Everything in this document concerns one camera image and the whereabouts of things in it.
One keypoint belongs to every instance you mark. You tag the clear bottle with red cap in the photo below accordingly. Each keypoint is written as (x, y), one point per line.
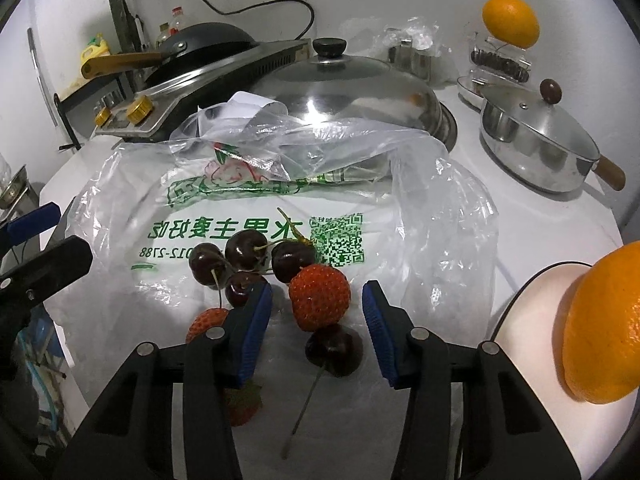
(181, 19)

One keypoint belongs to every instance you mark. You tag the glass cup in plastic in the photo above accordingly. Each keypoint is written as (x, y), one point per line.
(430, 30)

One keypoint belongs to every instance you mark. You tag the large orange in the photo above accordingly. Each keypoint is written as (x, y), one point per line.
(605, 325)

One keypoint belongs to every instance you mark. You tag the long-stemmed dark red cherry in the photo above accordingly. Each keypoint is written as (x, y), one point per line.
(335, 351)

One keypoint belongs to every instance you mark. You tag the small red strawberry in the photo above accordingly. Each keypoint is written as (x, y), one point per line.
(206, 324)
(242, 407)

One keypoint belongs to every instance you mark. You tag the grey metal pole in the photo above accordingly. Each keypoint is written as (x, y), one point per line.
(117, 20)

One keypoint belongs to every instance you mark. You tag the white plate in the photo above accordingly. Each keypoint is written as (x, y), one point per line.
(535, 360)

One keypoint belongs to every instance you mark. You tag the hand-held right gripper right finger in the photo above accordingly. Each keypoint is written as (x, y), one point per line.
(381, 335)

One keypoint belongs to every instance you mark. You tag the printed clear plastic bag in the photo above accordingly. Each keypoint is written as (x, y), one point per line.
(150, 200)

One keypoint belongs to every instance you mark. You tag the glass jar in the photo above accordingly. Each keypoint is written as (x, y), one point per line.
(500, 62)

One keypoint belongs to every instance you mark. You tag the white paper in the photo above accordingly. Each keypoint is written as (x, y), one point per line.
(245, 102)

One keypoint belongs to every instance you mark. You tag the domed steel wok lid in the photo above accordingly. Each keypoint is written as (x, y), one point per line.
(350, 85)

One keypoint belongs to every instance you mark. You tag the steel cup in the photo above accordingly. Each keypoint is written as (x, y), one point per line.
(412, 62)

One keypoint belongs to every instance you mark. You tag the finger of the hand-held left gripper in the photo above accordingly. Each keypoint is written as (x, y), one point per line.
(55, 260)
(35, 222)

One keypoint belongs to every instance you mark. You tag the steel pot lid brown knob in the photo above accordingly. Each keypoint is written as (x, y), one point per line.
(540, 120)

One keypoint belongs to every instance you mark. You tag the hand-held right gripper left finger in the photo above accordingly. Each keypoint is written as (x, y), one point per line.
(255, 332)

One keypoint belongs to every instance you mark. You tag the steel bowl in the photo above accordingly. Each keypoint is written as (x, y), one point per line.
(15, 187)

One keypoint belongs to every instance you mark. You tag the small orange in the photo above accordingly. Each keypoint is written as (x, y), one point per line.
(510, 20)

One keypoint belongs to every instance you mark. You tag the black metal rack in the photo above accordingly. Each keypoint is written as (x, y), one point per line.
(62, 110)

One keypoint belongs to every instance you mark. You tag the large red strawberry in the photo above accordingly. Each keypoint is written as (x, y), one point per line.
(320, 295)

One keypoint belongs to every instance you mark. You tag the steel gas stove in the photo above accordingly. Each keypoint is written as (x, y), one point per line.
(200, 90)

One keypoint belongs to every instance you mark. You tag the yellow oil bottle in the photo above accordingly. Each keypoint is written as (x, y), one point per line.
(95, 50)

